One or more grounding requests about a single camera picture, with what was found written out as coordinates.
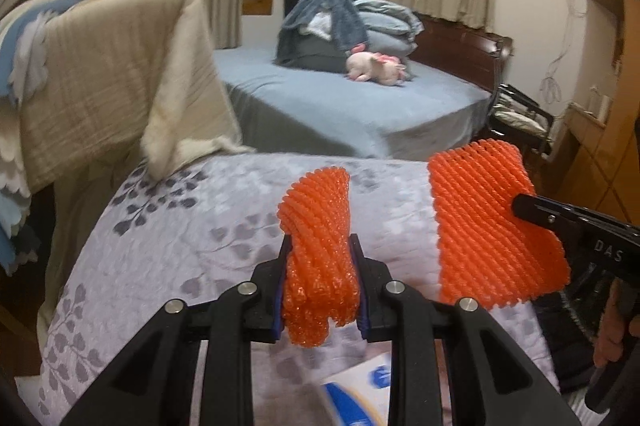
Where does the blue bed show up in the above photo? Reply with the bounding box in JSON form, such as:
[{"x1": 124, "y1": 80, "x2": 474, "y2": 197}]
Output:
[{"x1": 212, "y1": 46, "x2": 493, "y2": 159}]

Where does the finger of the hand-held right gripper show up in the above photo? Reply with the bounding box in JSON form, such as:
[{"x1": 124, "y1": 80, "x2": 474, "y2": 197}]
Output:
[{"x1": 510, "y1": 192, "x2": 588, "y2": 229}]

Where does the pink plush toy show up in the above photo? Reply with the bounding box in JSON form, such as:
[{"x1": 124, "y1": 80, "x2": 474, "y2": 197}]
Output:
[{"x1": 346, "y1": 50, "x2": 412, "y2": 86}]

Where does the wooden headboard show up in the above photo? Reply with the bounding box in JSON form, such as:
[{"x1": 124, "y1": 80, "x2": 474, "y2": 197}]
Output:
[{"x1": 415, "y1": 13, "x2": 515, "y2": 94}]

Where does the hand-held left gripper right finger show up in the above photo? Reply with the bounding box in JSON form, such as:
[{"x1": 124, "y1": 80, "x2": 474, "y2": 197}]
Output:
[{"x1": 349, "y1": 234, "x2": 582, "y2": 426}]

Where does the white box blue print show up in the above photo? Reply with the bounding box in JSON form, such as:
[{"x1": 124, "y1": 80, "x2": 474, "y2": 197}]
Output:
[{"x1": 319, "y1": 352, "x2": 394, "y2": 426}]

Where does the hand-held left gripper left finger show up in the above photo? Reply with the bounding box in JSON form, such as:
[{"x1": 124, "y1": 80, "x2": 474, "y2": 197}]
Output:
[{"x1": 59, "y1": 234, "x2": 295, "y2": 426}]

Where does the beige blanket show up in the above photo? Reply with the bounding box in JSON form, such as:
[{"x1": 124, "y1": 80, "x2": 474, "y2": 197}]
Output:
[{"x1": 17, "y1": 0, "x2": 256, "y2": 194}]

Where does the grey-blue fleece robe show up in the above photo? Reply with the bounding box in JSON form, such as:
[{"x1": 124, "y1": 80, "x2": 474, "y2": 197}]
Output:
[{"x1": 275, "y1": 0, "x2": 371, "y2": 67}]

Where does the blue white scalloped blanket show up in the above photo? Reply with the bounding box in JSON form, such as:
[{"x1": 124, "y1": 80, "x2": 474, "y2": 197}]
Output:
[{"x1": 0, "y1": 0, "x2": 96, "y2": 277}]

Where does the pile of folded bedding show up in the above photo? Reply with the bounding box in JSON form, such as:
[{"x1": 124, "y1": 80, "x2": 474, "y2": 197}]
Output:
[{"x1": 277, "y1": 0, "x2": 426, "y2": 72}]

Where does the wooden cabinet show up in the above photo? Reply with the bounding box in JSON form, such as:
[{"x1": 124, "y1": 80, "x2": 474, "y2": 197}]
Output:
[{"x1": 545, "y1": 0, "x2": 640, "y2": 227}]

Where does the floral grey quilt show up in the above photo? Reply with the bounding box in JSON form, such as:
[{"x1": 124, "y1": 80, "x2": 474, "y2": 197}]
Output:
[{"x1": 37, "y1": 153, "x2": 558, "y2": 426}]

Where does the person's right hand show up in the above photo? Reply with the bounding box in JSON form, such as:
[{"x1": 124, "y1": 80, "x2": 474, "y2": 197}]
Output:
[{"x1": 592, "y1": 278, "x2": 640, "y2": 369}]

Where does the metal frame chair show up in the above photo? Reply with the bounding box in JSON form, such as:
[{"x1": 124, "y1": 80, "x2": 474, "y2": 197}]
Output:
[{"x1": 487, "y1": 83, "x2": 556, "y2": 157}]

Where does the white wall cable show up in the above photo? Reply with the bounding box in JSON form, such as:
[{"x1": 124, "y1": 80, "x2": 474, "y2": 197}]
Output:
[{"x1": 542, "y1": 0, "x2": 587, "y2": 104}]

